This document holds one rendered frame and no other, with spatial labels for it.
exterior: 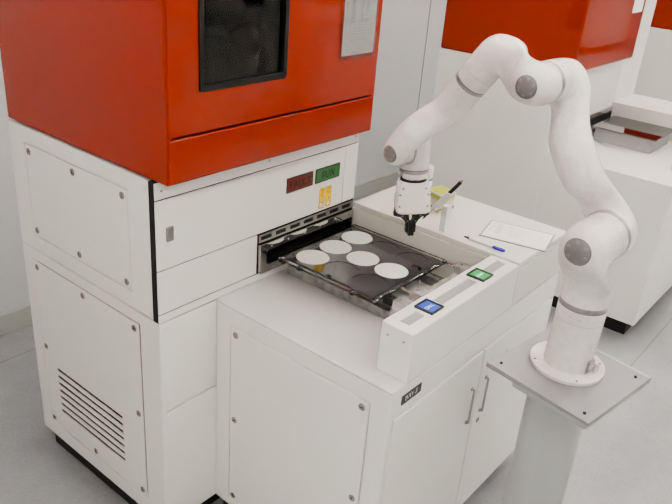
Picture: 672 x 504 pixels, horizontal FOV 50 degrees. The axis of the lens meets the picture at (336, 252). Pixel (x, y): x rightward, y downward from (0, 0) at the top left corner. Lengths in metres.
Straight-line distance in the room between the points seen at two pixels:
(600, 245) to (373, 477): 0.81
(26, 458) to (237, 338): 1.10
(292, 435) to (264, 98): 0.93
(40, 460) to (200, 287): 1.10
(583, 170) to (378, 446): 0.83
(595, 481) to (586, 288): 1.31
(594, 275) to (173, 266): 1.05
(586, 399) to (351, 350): 0.59
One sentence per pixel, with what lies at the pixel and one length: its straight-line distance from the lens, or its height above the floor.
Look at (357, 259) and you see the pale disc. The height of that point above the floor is 0.90.
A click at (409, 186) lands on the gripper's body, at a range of 2.07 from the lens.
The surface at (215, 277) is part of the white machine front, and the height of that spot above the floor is 0.89.
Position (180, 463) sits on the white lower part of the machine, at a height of 0.30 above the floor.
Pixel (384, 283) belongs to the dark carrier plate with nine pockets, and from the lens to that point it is 2.08.
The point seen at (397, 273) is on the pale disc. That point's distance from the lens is 2.15.
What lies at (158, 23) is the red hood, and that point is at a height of 1.60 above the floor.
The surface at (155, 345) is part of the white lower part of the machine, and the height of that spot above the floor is 0.74.
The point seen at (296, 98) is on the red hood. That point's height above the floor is 1.38.
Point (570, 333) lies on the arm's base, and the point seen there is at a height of 0.96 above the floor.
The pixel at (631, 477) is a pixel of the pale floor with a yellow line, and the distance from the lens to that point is 3.08.
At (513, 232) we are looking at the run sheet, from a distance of 2.38.
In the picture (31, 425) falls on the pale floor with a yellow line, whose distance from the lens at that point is 3.06.
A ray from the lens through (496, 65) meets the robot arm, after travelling 1.84.
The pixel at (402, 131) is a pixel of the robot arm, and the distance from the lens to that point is 1.95.
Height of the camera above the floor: 1.86
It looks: 25 degrees down
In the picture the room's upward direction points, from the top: 5 degrees clockwise
